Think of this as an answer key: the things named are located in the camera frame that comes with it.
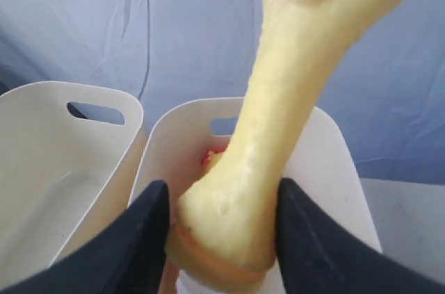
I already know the headless yellow rubber chicken body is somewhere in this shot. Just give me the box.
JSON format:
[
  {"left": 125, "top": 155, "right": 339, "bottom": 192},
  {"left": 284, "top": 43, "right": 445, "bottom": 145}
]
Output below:
[{"left": 200, "top": 149, "right": 225, "bottom": 171}]

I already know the yellow chicken head with tube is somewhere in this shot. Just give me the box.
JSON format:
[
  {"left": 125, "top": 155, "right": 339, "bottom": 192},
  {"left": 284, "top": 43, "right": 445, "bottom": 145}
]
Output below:
[{"left": 165, "top": 0, "right": 402, "bottom": 292}]

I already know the cream bin marked X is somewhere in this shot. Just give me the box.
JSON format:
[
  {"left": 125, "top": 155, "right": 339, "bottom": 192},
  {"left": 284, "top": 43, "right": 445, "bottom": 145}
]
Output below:
[{"left": 130, "top": 97, "right": 383, "bottom": 294}]

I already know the cream bin marked O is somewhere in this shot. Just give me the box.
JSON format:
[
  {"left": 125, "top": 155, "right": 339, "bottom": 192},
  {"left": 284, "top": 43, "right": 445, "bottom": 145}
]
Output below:
[{"left": 1, "top": 81, "right": 147, "bottom": 284}]

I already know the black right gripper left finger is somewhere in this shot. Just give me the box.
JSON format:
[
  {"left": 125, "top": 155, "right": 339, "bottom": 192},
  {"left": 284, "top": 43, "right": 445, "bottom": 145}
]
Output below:
[{"left": 3, "top": 181, "right": 170, "bottom": 294}]

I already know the white backdrop curtain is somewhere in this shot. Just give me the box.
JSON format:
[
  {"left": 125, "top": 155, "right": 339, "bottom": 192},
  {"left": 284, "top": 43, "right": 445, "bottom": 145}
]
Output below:
[{"left": 1, "top": 0, "right": 444, "bottom": 184}]

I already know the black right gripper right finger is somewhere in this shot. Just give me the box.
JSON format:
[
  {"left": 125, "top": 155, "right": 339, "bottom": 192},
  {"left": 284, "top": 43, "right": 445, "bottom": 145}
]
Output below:
[{"left": 275, "top": 178, "right": 444, "bottom": 294}]

